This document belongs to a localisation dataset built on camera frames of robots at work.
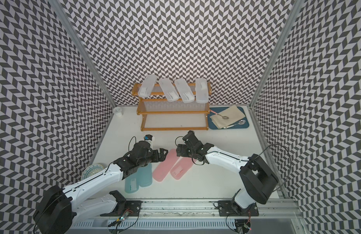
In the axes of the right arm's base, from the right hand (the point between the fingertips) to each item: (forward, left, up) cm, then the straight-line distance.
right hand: (183, 153), depth 86 cm
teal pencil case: (-16, +29, -5) cm, 33 cm away
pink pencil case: (-6, +11, -6) cm, 14 cm away
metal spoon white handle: (+25, -41, -3) cm, 48 cm away
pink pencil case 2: (-6, +1, -6) cm, 9 cm away
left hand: (-1, +13, +3) cm, 13 cm away
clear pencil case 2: (+27, +7, +24) cm, 36 cm away
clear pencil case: (+32, +23, +23) cm, 46 cm away
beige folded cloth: (+36, -39, -6) cm, 53 cm away
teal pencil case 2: (-11, +22, -6) cm, 25 cm away
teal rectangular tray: (+38, -25, -3) cm, 46 cm away
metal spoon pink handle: (+33, -30, -6) cm, 45 cm away
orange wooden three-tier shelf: (+40, +22, -11) cm, 47 cm away
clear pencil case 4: (+29, -12, +23) cm, 39 cm away
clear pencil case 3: (+29, -1, +23) cm, 37 cm away
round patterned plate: (-9, +52, -1) cm, 53 cm away
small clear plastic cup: (+35, +50, -1) cm, 61 cm away
